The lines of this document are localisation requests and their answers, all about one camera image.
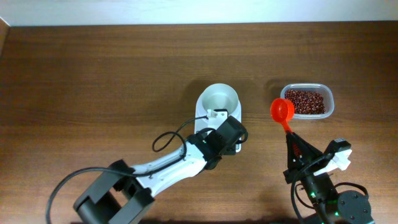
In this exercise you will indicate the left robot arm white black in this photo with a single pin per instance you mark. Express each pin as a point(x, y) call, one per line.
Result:
point(124, 194)

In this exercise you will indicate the red beans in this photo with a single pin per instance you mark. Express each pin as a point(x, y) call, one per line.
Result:
point(306, 102)

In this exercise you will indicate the orange measuring scoop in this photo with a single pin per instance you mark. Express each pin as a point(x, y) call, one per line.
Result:
point(282, 111)

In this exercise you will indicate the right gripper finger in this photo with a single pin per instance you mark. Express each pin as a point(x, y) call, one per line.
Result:
point(303, 149)
point(291, 150)

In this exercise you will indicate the white digital kitchen scale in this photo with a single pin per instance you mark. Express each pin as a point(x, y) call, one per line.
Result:
point(231, 126)

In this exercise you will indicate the white round bowl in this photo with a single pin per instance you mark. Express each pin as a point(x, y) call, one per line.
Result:
point(219, 96)

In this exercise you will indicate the clear plastic container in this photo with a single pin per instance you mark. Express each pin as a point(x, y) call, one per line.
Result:
point(328, 99)

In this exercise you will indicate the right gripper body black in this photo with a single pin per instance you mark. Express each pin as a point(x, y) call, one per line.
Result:
point(303, 170)

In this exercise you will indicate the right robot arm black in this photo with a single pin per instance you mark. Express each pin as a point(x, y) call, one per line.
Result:
point(315, 198)

